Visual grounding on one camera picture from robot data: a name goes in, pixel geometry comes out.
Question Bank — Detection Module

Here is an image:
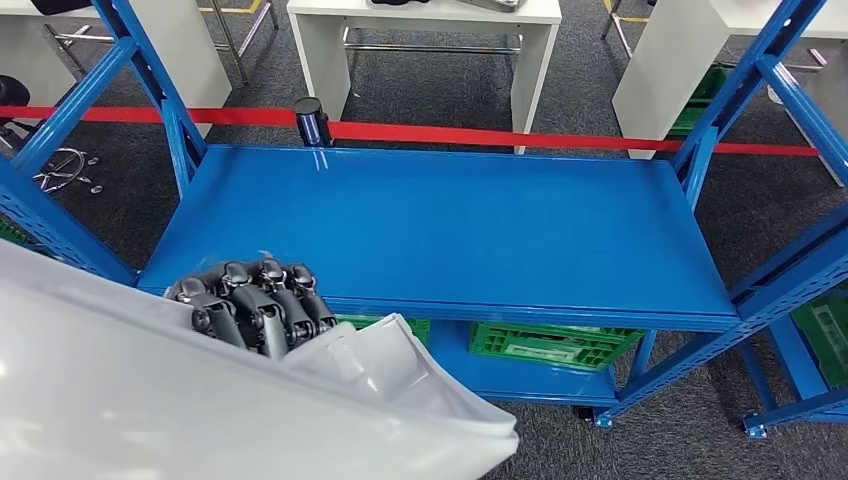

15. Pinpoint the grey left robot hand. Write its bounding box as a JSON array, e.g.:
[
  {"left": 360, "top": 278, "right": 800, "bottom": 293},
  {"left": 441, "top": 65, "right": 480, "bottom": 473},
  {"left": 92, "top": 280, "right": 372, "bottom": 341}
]
[{"left": 164, "top": 258, "right": 339, "bottom": 362}]

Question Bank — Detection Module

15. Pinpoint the white plastic car part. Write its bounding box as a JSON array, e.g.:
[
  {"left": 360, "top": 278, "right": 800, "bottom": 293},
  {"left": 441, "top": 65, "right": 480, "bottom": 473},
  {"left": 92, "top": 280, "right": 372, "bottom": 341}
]
[{"left": 0, "top": 238, "right": 521, "bottom": 480}]

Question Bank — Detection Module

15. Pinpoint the blue metal shelf rack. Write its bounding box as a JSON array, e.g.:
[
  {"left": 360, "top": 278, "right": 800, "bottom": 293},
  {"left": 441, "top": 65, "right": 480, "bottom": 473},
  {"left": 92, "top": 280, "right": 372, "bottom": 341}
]
[
  {"left": 0, "top": 0, "right": 848, "bottom": 429},
  {"left": 740, "top": 284, "right": 848, "bottom": 440}
]

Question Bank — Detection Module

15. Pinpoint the red barrier belt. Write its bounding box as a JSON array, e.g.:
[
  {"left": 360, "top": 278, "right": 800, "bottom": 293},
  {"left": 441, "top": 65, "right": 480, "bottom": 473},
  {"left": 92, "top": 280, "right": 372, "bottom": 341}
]
[
  {"left": 0, "top": 105, "right": 298, "bottom": 128},
  {"left": 327, "top": 121, "right": 820, "bottom": 158}
]

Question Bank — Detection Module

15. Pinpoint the office chair with chrome base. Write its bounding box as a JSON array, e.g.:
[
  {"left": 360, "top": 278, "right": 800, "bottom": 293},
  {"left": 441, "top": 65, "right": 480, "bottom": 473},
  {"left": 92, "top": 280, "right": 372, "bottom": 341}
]
[{"left": 0, "top": 74, "right": 105, "bottom": 195}]

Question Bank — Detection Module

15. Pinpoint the white panel desk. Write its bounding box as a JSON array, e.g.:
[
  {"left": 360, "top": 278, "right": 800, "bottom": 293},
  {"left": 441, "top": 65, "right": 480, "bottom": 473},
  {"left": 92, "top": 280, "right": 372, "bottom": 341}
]
[
  {"left": 286, "top": 0, "right": 563, "bottom": 156},
  {"left": 0, "top": 0, "right": 233, "bottom": 137},
  {"left": 610, "top": 0, "right": 848, "bottom": 188}
]

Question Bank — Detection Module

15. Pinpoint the black bag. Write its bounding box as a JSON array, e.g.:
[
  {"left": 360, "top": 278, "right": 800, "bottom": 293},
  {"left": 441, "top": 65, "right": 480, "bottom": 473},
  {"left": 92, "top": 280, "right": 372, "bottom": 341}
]
[{"left": 29, "top": 0, "right": 94, "bottom": 16}]

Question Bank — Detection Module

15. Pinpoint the grey metal tray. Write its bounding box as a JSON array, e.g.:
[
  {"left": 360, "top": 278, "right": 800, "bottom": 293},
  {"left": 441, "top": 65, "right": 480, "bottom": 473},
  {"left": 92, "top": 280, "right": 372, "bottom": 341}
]
[{"left": 457, "top": 0, "right": 528, "bottom": 13}]

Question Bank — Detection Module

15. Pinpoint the black barrier stanchion post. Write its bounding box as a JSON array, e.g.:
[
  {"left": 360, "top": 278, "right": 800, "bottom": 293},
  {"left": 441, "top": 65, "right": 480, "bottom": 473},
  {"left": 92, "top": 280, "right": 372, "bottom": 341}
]
[{"left": 294, "top": 97, "right": 334, "bottom": 148}]

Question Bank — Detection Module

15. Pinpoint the steel table frame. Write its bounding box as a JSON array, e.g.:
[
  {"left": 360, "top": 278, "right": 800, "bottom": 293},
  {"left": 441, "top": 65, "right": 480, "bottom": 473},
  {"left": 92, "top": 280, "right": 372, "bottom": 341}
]
[{"left": 210, "top": 0, "right": 280, "bottom": 87}]

